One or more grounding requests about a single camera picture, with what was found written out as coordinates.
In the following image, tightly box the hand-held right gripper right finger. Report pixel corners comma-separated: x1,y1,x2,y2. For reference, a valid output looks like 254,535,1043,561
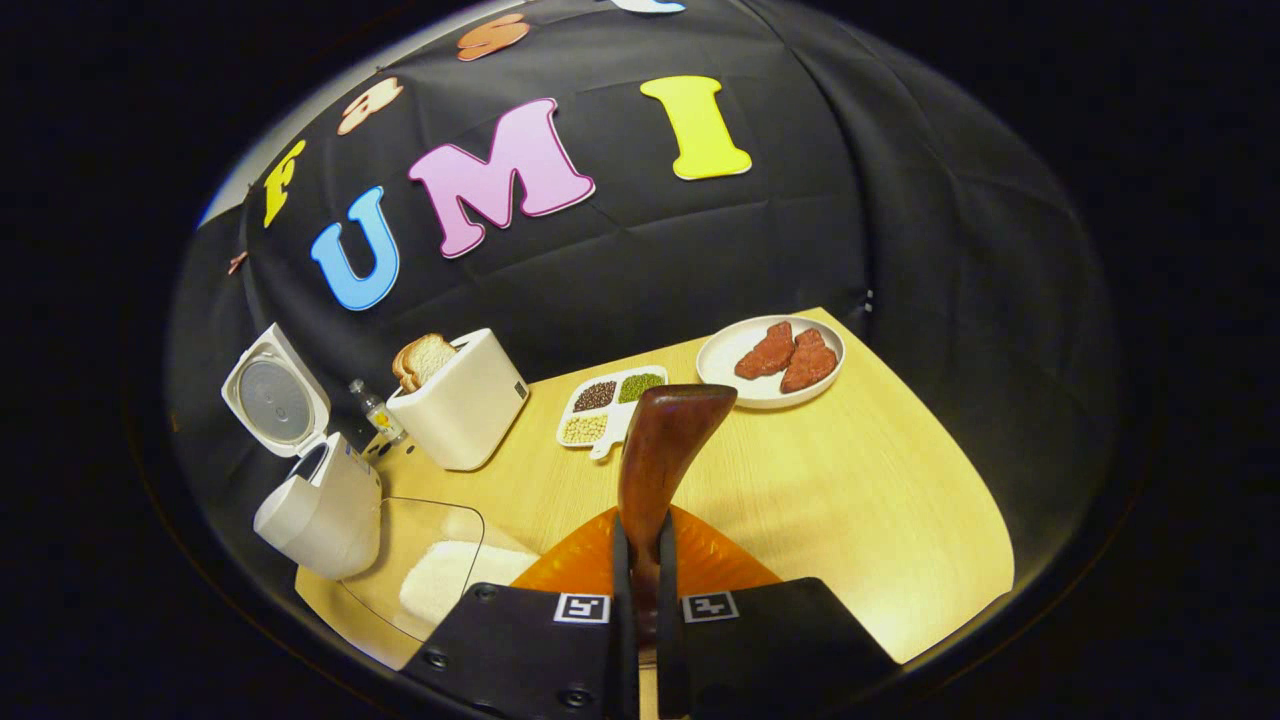
655,505,898,720

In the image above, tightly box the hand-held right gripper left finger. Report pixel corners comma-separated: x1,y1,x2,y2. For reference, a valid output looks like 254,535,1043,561
400,505,641,720

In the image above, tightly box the white rice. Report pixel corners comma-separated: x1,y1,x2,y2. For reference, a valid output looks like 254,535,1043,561
400,540,543,626

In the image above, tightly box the wooden spoon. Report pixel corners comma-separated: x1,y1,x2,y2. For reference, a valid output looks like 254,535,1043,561
618,384,738,651

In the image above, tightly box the white rice cooker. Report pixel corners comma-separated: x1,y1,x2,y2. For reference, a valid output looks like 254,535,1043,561
221,323,383,581

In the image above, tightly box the clear plastic rice container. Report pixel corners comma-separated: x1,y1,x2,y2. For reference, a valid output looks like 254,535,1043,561
340,497,543,646

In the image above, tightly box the white divided bean tray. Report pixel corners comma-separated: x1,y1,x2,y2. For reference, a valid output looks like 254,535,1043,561
556,365,669,461

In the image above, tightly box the white round plate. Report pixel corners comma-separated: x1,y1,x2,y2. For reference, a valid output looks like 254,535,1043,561
696,315,846,410

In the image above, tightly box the white toaster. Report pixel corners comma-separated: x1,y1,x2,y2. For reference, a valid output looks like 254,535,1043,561
386,328,530,472

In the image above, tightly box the red meat slice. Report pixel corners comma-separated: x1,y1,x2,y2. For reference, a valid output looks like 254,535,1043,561
780,329,839,394
734,321,797,381

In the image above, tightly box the small glass bottle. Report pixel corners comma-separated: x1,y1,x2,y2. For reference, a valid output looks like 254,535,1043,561
349,378,406,444

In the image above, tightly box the black backdrop cloth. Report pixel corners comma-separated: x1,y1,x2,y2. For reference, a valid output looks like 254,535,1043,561
165,0,1121,601

